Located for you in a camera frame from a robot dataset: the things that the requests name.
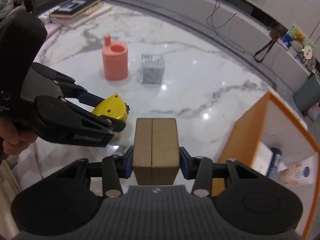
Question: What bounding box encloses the white rectangular bottle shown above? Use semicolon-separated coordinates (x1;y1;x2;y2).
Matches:
249;141;273;176

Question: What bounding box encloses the black cable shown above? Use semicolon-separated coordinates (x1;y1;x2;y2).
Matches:
206;0;247;53

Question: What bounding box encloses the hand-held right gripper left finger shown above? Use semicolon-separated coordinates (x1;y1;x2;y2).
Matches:
49;146;134;198

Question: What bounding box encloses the pink flat case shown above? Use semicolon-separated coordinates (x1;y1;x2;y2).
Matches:
45;22;63;36

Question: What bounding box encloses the brown cube box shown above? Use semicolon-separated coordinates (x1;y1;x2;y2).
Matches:
132;118;181;186

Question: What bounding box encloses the stack of books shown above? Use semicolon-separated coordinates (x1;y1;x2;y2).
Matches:
48;0;113;28

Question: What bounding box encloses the woven pastel handbag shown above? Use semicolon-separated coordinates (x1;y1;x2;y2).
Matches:
307;102;320;121

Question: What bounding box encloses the illustrated picture card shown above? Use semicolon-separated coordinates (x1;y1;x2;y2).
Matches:
282;24;315;56

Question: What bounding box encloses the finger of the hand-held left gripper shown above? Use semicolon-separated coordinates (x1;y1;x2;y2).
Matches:
54;77;106;108
72;103;126;133

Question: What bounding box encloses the white round hand fan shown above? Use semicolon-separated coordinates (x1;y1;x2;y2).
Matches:
303;43;317;61

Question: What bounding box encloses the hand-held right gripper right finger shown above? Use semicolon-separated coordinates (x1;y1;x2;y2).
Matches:
179;147;271;197

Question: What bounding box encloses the dark blue spray can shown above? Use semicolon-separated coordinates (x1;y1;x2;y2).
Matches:
266;147;283;181

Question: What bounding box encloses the orange cardboard box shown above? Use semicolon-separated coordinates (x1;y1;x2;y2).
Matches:
217;91;320;240

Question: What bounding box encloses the grey trash can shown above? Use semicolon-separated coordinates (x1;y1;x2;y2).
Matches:
292;74;320;113

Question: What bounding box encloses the cream sofa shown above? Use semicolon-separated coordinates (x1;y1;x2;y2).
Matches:
0;161;23;200

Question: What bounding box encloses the clear plastic cube box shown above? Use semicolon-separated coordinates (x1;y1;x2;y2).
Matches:
140;53;166;84

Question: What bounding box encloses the yellow tape measure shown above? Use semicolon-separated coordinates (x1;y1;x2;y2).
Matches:
92;93;130;123

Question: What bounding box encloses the brown camera bag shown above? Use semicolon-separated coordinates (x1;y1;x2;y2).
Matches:
253;24;285;63

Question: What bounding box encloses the white squeeze tube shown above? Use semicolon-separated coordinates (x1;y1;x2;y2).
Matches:
277;162;313;186

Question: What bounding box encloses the person's left hand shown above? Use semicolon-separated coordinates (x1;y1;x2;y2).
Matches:
0;119;35;155

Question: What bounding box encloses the salmon pink spouted container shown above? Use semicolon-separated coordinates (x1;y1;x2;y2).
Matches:
102;35;130;81

